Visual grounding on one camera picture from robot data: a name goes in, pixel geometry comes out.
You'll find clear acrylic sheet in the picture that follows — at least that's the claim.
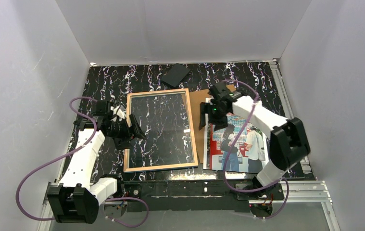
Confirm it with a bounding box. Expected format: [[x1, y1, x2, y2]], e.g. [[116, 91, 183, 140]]
[[124, 89, 199, 173]]

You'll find aluminium rail front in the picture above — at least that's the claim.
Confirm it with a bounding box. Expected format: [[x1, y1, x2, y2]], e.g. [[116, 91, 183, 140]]
[[39, 181, 339, 231]]

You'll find brown cardboard backing board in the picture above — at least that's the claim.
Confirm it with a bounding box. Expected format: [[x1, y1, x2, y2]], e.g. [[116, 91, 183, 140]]
[[187, 84, 237, 164]]

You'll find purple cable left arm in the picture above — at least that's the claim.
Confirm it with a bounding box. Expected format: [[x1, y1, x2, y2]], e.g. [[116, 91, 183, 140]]
[[15, 97, 150, 229]]

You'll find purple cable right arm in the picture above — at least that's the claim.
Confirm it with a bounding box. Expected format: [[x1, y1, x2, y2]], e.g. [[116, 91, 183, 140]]
[[220, 79, 289, 220]]

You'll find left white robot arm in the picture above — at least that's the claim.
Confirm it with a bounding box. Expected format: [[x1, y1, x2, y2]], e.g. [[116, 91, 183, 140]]
[[47, 100, 146, 224]]

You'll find light wooden picture frame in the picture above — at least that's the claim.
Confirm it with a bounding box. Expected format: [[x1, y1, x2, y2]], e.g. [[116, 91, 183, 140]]
[[123, 88, 199, 173]]

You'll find colour photo print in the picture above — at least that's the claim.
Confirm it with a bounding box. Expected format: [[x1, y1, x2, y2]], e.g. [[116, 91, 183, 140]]
[[203, 113, 268, 174]]

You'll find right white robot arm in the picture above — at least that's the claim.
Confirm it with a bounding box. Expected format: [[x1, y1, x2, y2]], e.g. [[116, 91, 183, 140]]
[[199, 81, 311, 193]]

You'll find aluminium rail right side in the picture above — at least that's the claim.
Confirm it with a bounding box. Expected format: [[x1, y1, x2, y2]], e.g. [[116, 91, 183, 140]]
[[269, 60, 310, 167]]

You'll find black mounting base plate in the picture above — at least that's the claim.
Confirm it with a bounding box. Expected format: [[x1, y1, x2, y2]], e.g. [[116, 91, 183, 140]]
[[114, 180, 285, 212]]

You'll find black foam block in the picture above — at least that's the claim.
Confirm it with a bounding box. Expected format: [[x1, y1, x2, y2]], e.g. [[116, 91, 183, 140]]
[[161, 64, 191, 89]]

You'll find aluminium rail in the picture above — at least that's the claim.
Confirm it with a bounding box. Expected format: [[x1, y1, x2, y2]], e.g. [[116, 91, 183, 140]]
[[269, 60, 310, 167], [39, 181, 339, 231]]

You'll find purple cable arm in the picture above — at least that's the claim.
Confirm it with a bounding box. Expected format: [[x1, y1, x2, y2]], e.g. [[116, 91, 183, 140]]
[[15, 97, 150, 229], [220, 79, 289, 220]]

